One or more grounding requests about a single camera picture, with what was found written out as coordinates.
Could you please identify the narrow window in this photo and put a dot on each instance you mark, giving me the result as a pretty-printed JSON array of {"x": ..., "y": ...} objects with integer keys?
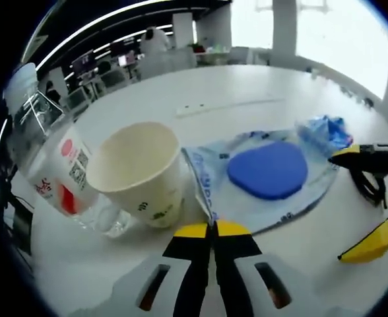
[{"x": 251, "y": 23}]

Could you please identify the computer monitor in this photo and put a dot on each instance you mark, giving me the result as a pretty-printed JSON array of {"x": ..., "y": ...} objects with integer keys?
[
  {"x": 83, "y": 62},
  {"x": 124, "y": 54}
]

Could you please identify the potted plant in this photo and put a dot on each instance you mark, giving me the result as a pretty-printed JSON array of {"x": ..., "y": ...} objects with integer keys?
[{"x": 197, "y": 48}]

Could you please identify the white paper cup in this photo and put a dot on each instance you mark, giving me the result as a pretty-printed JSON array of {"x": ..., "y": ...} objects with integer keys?
[{"x": 141, "y": 198}]

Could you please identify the clear water bottle red label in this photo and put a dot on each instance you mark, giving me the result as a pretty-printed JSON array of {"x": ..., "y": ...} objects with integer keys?
[{"x": 65, "y": 171}]

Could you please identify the large window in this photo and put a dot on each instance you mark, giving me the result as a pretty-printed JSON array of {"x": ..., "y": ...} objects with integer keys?
[{"x": 345, "y": 43}]

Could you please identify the blue pad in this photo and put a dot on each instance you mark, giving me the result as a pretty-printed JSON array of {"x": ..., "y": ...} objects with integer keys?
[{"x": 266, "y": 171}]

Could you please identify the white table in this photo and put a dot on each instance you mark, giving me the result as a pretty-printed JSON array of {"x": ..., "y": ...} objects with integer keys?
[{"x": 246, "y": 86}]

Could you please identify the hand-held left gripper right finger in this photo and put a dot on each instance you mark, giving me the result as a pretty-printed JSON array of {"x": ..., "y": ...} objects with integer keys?
[{"x": 237, "y": 270}]

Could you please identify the white office desks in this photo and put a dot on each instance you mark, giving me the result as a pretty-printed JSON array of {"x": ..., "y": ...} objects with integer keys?
[{"x": 220, "y": 57}]

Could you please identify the group of small dark items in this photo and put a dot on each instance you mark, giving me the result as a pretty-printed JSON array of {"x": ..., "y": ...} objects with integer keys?
[{"x": 369, "y": 102}]

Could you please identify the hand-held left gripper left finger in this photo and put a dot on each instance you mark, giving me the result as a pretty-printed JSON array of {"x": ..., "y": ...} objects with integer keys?
[{"x": 187, "y": 270}]

